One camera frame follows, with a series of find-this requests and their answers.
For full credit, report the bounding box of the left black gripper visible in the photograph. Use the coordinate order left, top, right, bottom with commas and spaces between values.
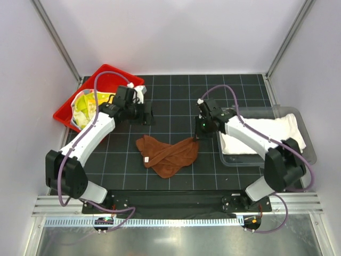
125, 100, 156, 126

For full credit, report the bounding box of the yellow patterned towel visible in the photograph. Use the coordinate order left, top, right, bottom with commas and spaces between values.
70, 89, 118, 130

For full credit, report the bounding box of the brown towel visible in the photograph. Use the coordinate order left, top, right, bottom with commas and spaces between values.
136, 135, 199, 179

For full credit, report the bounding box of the white terry towel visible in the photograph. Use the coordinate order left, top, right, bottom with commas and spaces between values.
219, 114, 306, 158

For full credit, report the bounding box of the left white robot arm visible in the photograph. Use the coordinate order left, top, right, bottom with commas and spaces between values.
45, 85, 154, 213

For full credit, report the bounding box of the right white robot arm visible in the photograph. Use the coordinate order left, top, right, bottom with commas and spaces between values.
195, 99, 306, 211

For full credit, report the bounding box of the clear plastic container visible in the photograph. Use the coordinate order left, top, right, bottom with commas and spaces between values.
218, 105, 316, 167

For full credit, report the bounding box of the black grid cutting mat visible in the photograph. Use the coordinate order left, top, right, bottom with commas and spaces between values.
85, 74, 272, 190

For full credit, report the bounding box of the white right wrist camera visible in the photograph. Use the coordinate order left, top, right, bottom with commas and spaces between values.
197, 99, 207, 111

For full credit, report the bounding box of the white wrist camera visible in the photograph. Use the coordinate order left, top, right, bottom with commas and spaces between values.
127, 82, 147, 104
197, 99, 207, 111

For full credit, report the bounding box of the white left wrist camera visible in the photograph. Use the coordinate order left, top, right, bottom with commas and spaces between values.
127, 82, 147, 104

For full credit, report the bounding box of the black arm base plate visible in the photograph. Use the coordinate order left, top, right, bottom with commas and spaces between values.
101, 190, 272, 219

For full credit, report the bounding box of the perforated metal cable rail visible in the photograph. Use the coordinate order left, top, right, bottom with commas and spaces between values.
44, 216, 244, 228

